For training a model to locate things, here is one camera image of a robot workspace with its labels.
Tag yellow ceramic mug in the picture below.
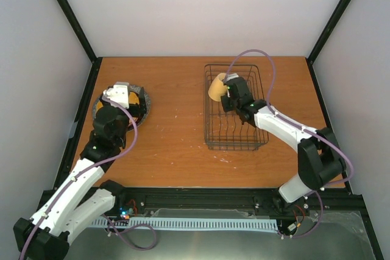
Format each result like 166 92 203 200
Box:
208 73 227 102

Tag yellow dotted scalloped plate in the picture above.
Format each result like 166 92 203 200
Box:
92 91 142 125

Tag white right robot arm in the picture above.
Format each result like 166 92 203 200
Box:
221 74 347 213

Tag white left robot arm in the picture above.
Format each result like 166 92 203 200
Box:
13 82 151 259

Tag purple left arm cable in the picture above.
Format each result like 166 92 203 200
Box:
18 95 158 260

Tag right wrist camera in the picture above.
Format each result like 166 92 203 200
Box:
224 73 239 83

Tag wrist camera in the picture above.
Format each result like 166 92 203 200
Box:
224 73 239 83
103 82 130 109

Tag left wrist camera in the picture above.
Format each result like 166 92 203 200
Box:
103 82 130 109

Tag black wire dish rack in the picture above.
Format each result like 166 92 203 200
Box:
204 63 269 151

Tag black aluminium frame rail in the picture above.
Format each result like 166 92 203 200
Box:
106 188 368 218

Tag light blue cable duct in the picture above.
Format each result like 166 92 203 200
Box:
91 214 280 231

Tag black left corner post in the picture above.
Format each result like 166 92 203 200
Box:
56 0 98 63

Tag black corner post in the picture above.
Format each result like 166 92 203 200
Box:
56 0 98 63
307 0 372 61

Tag black right corner post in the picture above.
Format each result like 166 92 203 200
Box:
307 0 372 61

